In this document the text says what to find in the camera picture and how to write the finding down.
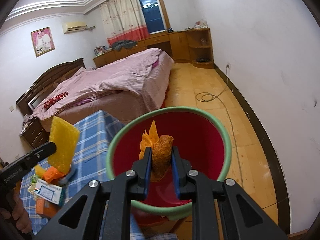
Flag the books on cabinet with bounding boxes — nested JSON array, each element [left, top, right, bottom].
[[94, 46, 109, 56]]

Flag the wall air conditioner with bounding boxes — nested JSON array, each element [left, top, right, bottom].
[[62, 21, 87, 34]]

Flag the dark wooden nightstand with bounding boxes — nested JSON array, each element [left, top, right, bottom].
[[20, 118, 49, 148]]

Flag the dark wooden headboard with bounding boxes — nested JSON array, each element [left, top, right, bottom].
[[16, 57, 85, 115]]

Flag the wooden desk cabinet unit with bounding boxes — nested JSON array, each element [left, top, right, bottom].
[[93, 28, 214, 68]]

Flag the bed with pink quilt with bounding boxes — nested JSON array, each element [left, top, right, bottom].
[[32, 48, 174, 131]]

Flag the framed wedding photo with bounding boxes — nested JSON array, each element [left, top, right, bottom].
[[31, 27, 55, 57]]

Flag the blue window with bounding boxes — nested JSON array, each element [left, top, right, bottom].
[[139, 0, 165, 34]]

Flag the red floral pillow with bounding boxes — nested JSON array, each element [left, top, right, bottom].
[[43, 92, 68, 111]]

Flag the blue plaid tablecloth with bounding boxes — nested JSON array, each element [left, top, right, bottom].
[[20, 110, 124, 234]]

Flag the orange plastic bag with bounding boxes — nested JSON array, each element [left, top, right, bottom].
[[43, 166, 65, 183]]

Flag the coiled green floor cable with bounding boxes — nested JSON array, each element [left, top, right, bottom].
[[195, 64, 245, 181]]

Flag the red bin with green rim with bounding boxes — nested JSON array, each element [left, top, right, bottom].
[[106, 107, 232, 224]]

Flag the white medicine box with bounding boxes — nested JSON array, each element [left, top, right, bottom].
[[34, 179, 65, 206]]

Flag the left hand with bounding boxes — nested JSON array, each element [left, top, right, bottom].
[[1, 193, 32, 233]]

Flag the yellow foam sponge sheet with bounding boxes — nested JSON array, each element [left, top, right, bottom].
[[47, 116, 80, 174]]

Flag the floral curtain with red hem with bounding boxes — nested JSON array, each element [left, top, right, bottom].
[[99, 0, 150, 45]]

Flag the grey clothes pile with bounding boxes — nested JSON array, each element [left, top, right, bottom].
[[111, 40, 137, 51]]

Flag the small orange box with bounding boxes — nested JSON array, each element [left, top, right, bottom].
[[35, 198, 60, 219]]

